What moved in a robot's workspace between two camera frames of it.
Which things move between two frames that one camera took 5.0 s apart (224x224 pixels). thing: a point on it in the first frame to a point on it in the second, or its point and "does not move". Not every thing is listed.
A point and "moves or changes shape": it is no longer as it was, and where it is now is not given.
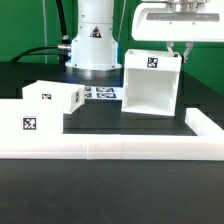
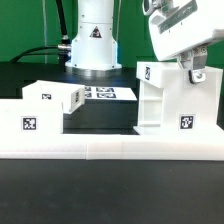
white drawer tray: x=73 y=95 does not move
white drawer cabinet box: x=150 y=81 moves or changes shape
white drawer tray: x=31 y=116 does not move
